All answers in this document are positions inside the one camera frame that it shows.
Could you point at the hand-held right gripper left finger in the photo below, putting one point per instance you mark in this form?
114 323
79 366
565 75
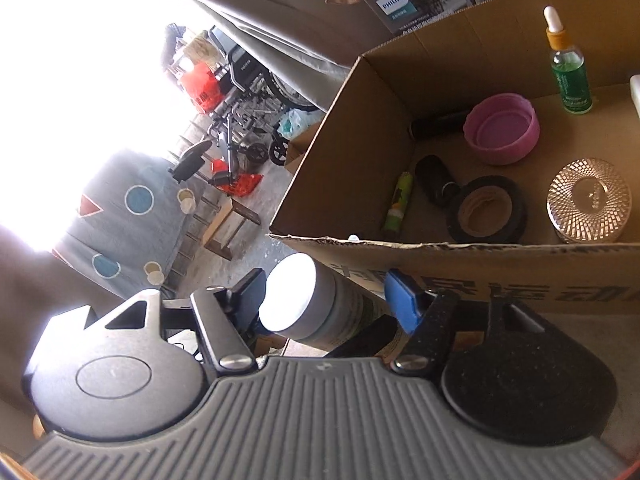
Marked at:
250 290

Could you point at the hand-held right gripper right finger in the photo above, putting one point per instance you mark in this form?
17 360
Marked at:
402 300

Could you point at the white bottle with green label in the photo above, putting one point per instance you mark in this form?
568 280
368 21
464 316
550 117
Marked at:
287 292

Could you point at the green printed tube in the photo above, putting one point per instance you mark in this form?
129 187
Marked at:
400 200

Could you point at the black key fob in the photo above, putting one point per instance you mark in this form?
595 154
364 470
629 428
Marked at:
435 175

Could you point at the black tape roll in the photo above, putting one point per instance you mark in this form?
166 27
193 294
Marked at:
517 215

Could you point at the large brown cardboard box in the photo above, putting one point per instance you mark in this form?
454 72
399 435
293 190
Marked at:
350 160

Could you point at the black rectangular device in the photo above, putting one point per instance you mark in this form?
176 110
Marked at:
440 122

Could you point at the pink plastic bowl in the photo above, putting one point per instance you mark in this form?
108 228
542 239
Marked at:
520 145

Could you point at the jar with gold patterned lid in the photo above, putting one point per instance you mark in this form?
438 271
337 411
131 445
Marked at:
590 200

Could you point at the green dropper bottle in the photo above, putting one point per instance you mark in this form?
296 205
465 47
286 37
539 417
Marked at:
570 85

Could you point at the white charger plug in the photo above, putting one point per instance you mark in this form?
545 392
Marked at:
636 92

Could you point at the wooden stool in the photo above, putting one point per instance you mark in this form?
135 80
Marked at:
225 220

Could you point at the red plastic bag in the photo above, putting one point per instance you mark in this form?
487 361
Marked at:
245 185

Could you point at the grey blanket with circles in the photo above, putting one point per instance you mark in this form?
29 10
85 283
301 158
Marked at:
125 230

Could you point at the black padded seat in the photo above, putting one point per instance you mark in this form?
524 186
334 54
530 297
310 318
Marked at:
190 160

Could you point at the small cardboard box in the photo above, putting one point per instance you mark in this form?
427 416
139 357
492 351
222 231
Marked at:
300 152

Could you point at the white green plastic bag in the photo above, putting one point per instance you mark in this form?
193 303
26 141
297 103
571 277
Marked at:
295 122

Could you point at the orange red bag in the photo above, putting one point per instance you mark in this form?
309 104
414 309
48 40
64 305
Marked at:
200 87

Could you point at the wheelchair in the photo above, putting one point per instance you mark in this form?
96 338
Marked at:
245 80

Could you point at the grey curtain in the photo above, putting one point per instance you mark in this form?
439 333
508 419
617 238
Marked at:
280 25

